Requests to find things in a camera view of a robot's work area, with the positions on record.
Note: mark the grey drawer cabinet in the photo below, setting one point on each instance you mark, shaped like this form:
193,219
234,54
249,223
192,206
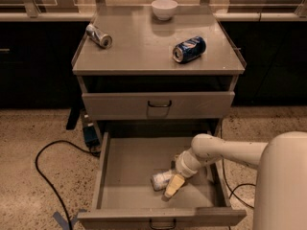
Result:
140,60

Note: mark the open grey middle drawer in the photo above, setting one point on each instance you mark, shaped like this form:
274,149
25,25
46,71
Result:
124,198

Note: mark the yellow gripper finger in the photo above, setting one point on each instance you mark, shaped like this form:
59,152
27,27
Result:
175,183

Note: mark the black top drawer handle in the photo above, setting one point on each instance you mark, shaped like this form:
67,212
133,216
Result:
159,105

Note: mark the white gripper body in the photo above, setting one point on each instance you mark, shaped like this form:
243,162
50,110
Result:
183,168

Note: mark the blue power adapter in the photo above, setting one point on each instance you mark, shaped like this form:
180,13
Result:
90,137

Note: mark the grey top drawer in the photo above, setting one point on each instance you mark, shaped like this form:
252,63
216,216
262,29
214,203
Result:
133,106

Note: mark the white bowl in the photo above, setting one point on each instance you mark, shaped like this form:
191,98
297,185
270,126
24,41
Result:
164,9

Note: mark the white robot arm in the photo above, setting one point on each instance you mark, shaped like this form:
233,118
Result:
281,184

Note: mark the black middle drawer handle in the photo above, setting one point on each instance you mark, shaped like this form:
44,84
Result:
163,225

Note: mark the blue tape cross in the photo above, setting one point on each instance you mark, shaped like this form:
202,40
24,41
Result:
62,221

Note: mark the silver soda can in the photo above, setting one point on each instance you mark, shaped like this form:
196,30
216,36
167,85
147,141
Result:
101,39

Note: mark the blue white plastic bottle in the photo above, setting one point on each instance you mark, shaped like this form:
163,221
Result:
161,180

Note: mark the dark base cabinets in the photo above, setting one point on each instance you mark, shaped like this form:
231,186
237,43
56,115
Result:
36,72

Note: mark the blue soda can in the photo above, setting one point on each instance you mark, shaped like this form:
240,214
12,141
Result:
189,49

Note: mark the black drawer handle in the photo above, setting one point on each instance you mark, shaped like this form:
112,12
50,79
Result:
163,225
159,105

